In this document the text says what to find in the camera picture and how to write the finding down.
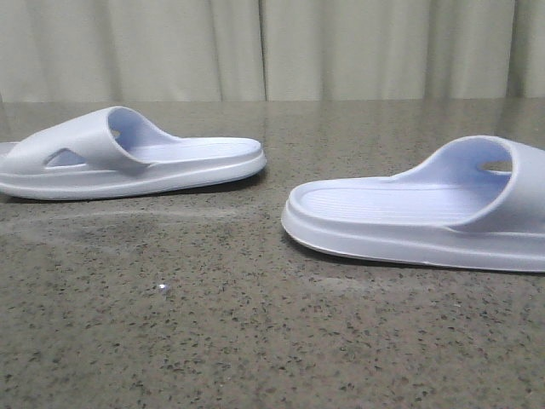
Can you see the light blue slipper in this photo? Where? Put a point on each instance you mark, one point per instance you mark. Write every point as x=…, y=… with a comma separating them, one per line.
x=116, y=152
x=477, y=202

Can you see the beige background curtain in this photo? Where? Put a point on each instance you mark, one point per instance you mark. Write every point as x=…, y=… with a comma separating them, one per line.
x=270, y=50

